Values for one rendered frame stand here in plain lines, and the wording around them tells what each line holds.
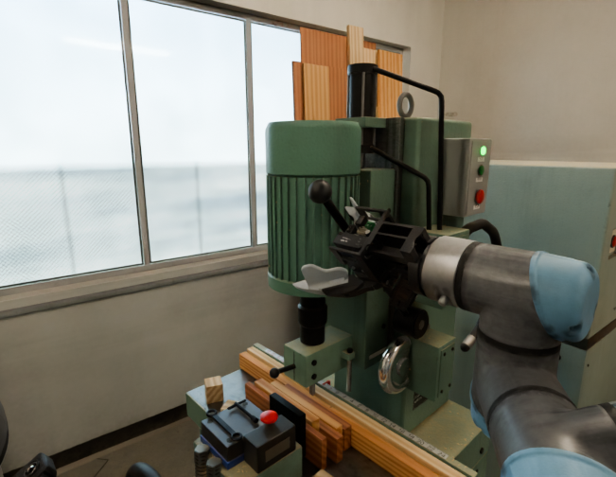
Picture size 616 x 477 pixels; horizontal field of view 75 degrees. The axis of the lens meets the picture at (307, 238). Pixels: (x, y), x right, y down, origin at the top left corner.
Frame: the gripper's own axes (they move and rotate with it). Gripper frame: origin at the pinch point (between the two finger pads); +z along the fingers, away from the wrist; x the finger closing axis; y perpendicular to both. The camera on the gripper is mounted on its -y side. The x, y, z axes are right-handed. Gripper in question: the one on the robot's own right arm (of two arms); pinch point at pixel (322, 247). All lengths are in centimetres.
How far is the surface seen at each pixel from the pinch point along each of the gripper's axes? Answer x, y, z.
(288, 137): -12.5, 11.3, 9.6
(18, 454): 103, -61, 152
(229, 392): 27, -31, 32
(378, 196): -19.2, -9.8, 5.5
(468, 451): 8, -65, -9
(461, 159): -35.7, -15.7, -2.9
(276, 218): -3.0, 1.1, 13.1
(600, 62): -218, -119, 23
